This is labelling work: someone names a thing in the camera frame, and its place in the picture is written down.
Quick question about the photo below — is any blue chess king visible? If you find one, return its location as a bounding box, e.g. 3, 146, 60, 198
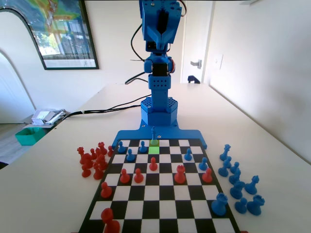
150, 126, 158, 147

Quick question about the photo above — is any blue chess queen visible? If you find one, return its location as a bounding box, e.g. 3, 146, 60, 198
219, 144, 232, 161

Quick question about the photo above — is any red chess knight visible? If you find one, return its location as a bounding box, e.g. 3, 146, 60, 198
80, 153, 94, 169
97, 154, 108, 170

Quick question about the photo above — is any red queen piece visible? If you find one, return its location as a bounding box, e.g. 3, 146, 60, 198
173, 165, 186, 184

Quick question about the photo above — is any blue chess rook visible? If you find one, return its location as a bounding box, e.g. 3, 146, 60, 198
210, 193, 229, 216
246, 195, 265, 216

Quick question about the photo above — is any white door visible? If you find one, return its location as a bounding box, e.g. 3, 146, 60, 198
181, 0, 215, 84

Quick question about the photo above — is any black framed map poster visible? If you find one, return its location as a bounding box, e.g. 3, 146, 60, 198
0, 0, 100, 71

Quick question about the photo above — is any pile of papers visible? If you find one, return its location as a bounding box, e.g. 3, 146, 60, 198
30, 108, 68, 126

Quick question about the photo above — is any white curved panel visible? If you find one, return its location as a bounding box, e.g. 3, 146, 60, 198
0, 8, 47, 125

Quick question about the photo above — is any green plastic bin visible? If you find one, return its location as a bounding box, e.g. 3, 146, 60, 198
15, 127, 46, 147

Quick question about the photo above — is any black and white chessboard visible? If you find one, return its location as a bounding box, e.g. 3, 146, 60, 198
78, 138, 241, 233

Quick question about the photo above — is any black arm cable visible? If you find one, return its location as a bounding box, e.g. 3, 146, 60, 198
124, 23, 150, 85

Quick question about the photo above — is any red white servo wire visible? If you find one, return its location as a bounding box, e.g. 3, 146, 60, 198
180, 0, 189, 18

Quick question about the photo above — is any white light switch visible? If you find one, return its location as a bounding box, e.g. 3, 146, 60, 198
215, 53, 224, 71

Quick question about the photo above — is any black table cable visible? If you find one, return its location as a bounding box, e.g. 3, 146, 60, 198
55, 104, 142, 124
55, 95, 153, 124

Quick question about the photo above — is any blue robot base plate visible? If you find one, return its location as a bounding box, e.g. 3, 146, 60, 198
112, 121, 208, 150

